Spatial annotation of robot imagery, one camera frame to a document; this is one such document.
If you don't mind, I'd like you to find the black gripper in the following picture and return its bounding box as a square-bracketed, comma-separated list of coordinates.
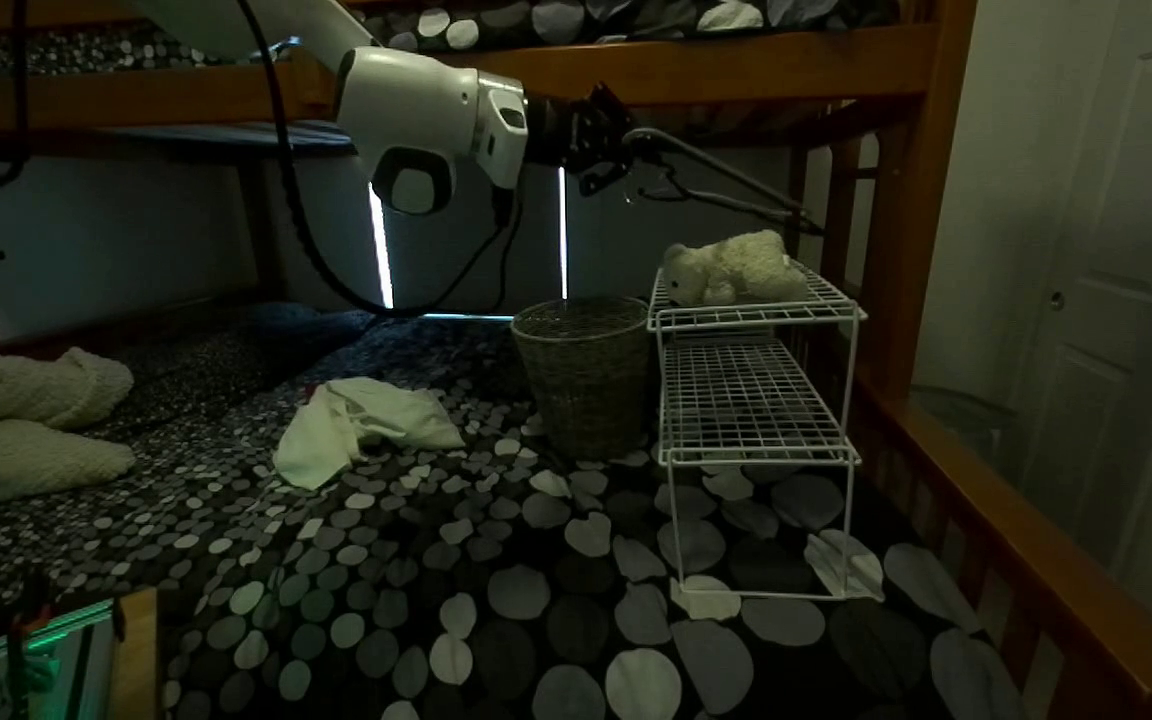
[520, 86, 667, 201]

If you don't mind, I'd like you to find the grey clothes hanger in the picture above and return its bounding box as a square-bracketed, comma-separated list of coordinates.
[634, 157, 800, 228]

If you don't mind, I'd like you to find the dotted bunk mattress cover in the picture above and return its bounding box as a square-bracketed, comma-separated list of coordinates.
[359, 0, 904, 57]

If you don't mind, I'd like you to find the cream plush toy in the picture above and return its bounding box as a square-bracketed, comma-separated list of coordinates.
[655, 228, 806, 312]

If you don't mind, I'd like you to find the woven wicker basket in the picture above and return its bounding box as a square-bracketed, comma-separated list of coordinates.
[508, 293, 660, 464]

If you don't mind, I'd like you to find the blue crumpled cloth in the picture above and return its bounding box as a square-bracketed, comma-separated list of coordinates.
[249, 302, 382, 377]

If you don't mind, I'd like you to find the white crumpled cloth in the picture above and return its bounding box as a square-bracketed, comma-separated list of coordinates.
[267, 371, 466, 497]

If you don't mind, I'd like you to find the translucent container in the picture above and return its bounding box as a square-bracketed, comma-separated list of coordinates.
[904, 386, 1026, 481]

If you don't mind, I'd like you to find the black grey dotted bedspread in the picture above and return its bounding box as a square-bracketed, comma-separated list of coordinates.
[0, 309, 1036, 720]

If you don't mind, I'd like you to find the white panel door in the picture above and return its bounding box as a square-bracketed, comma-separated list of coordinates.
[1000, 0, 1152, 668]

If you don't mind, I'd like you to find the green glowing box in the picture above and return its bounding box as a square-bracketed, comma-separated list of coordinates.
[0, 597, 122, 720]

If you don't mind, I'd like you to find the white wire shelf rack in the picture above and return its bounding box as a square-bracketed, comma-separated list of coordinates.
[644, 262, 888, 607]

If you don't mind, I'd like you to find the wooden bunk bed frame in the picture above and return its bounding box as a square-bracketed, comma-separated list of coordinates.
[0, 0, 1152, 720]

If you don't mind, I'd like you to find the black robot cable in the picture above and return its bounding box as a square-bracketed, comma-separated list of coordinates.
[231, 0, 515, 321]

